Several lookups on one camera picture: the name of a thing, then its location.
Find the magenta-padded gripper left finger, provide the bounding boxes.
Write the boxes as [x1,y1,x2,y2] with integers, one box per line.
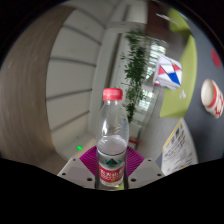
[57,145,99,190]

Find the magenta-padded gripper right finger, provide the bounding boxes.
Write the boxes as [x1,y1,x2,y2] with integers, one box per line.
[125,146,165,190]

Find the clear red-capped water bottle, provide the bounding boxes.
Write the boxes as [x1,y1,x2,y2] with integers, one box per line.
[95,87,130,188]

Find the printed magazine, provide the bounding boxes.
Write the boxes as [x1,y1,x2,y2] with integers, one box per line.
[161,118,199,177]

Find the large lime green table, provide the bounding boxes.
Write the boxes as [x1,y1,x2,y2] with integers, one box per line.
[159,33,198,119]

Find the red and white patterned cup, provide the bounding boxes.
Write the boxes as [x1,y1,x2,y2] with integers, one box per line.
[200,78,224,120]

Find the white box with coloured triangles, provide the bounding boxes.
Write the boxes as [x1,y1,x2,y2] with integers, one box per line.
[153,55,183,91]

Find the potted green plants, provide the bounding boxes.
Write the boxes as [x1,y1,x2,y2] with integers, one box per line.
[120,29,158,124]

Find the small lime green table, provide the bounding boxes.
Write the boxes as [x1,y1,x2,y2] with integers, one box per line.
[166,8,192,34]

